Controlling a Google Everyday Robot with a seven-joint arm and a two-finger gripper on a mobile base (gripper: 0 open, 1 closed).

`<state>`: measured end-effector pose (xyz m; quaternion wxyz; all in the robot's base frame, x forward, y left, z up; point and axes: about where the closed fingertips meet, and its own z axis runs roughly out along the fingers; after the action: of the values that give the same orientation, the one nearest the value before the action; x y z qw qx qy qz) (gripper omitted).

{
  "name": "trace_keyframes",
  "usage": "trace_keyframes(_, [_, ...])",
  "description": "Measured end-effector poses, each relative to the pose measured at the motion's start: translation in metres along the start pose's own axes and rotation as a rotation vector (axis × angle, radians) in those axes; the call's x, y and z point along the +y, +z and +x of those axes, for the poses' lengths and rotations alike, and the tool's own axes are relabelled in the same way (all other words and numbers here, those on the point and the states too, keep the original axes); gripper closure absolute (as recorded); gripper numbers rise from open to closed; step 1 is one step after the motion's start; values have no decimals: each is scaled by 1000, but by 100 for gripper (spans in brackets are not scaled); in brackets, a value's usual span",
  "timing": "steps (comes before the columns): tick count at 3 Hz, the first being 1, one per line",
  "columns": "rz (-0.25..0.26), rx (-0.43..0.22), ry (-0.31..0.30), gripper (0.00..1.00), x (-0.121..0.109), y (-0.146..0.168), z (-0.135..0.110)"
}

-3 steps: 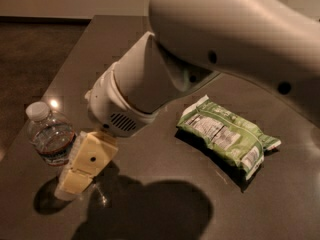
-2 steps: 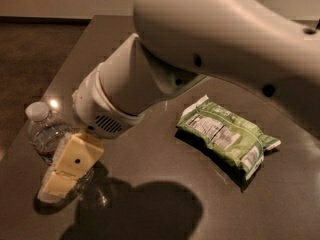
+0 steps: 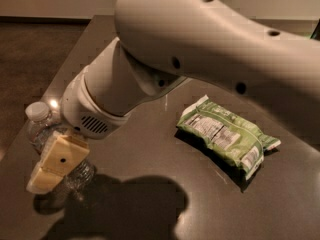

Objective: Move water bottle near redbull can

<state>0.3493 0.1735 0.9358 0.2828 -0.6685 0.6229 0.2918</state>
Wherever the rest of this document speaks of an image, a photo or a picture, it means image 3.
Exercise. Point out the green chip bag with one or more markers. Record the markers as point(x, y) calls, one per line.
point(237, 141)

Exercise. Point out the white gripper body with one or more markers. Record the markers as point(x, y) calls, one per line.
point(83, 114)

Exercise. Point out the clear plastic water bottle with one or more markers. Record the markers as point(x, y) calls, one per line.
point(42, 122)

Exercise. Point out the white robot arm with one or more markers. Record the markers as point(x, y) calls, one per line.
point(159, 44)

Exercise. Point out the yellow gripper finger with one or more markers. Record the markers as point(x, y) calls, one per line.
point(61, 154)

